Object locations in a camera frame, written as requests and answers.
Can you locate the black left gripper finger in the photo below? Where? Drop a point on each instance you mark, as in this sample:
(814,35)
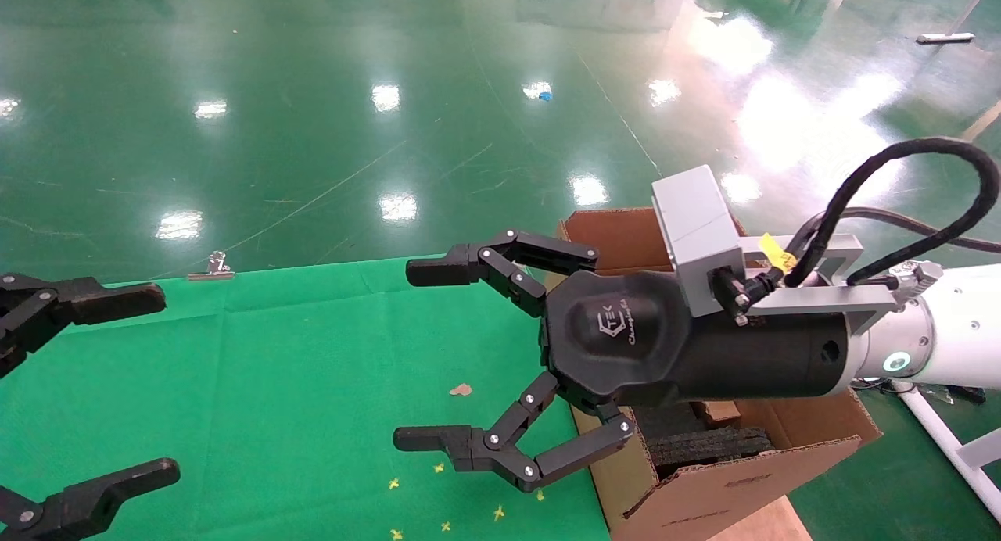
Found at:
(102,302)
(86,506)

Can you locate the white pipe frame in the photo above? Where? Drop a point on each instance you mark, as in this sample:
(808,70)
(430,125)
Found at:
(938,431)

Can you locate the small brown cardboard box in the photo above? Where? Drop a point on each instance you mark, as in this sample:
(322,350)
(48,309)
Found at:
(721,410)

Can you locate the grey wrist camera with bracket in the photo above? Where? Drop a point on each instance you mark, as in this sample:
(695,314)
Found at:
(696,220)

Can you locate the large open cardboard carton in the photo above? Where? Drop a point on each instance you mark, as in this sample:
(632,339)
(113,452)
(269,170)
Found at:
(704,502)

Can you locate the metal binder clip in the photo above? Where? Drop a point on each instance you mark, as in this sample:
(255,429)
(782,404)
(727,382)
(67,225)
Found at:
(213,270)

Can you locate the floor squeegee with pole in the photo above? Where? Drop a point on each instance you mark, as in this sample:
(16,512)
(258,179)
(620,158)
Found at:
(946,37)

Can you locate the green table cloth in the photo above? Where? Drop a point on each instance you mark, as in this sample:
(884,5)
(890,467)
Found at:
(274,369)

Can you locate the small brown cardboard scrap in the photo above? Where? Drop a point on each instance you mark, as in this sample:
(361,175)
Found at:
(461,389)

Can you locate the light wooden board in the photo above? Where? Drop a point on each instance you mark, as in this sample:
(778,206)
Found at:
(766,525)

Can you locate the black foam insert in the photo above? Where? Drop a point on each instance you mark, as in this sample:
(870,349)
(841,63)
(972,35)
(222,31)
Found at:
(704,447)

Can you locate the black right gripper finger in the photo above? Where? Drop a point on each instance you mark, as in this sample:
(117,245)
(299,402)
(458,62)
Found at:
(508,257)
(500,451)

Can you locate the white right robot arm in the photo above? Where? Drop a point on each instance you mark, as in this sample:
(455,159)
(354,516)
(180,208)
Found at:
(962,326)

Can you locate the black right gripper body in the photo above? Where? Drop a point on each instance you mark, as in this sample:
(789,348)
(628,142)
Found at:
(626,345)

